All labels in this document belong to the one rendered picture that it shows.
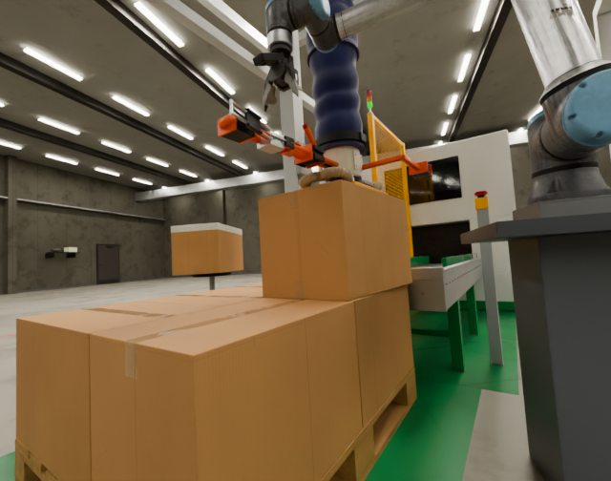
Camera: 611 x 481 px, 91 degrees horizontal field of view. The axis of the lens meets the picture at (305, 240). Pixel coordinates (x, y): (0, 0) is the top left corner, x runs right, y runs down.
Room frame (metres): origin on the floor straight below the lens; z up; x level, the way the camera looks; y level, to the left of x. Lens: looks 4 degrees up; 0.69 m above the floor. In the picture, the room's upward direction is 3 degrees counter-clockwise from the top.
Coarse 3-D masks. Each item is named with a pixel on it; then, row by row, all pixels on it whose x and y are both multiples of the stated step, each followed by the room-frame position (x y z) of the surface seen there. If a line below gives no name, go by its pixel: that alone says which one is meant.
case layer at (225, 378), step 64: (64, 320) 0.94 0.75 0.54; (128, 320) 0.87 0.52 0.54; (192, 320) 0.81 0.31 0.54; (256, 320) 0.75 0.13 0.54; (320, 320) 0.81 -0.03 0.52; (384, 320) 1.19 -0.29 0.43; (64, 384) 0.80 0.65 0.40; (128, 384) 0.61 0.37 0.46; (192, 384) 0.49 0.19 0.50; (256, 384) 0.61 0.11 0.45; (320, 384) 0.80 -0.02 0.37; (384, 384) 1.15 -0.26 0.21; (64, 448) 0.80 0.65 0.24; (128, 448) 0.62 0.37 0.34; (192, 448) 0.50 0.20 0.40; (256, 448) 0.60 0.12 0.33; (320, 448) 0.78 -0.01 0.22
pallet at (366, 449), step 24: (408, 384) 1.38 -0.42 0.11; (384, 408) 1.13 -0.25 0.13; (408, 408) 1.36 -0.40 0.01; (360, 432) 0.97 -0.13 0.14; (384, 432) 1.17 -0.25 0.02; (24, 456) 0.99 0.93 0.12; (360, 456) 0.95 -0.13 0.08; (24, 480) 1.00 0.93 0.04; (48, 480) 0.87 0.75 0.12; (336, 480) 0.95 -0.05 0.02; (360, 480) 0.95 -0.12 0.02
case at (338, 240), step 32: (288, 192) 1.12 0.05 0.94; (320, 192) 1.03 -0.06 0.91; (352, 192) 1.04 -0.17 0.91; (288, 224) 1.13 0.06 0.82; (320, 224) 1.04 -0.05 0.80; (352, 224) 1.02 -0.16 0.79; (384, 224) 1.23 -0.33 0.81; (288, 256) 1.13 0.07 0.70; (320, 256) 1.04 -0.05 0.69; (352, 256) 1.01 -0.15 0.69; (384, 256) 1.21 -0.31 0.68; (288, 288) 1.14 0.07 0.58; (320, 288) 1.05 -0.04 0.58; (352, 288) 1.00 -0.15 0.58; (384, 288) 1.19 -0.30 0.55
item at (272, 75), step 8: (272, 48) 0.99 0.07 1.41; (280, 48) 0.98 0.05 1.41; (288, 48) 0.99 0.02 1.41; (288, 56) 1.02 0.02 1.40; (272, 64) 0.99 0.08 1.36; (280, 64) 0.98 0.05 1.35; (288, 64) 0.99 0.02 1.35; (272, 72) 1.00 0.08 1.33; (280, 72) 0.98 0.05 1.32; (296, 72) 1.02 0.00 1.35; (272, 80) 1.00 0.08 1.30; (280, 80) 1.00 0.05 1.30; (296, 80) 1.02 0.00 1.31; (280, 88) 1.04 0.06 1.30; (288, 88) 1.05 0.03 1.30
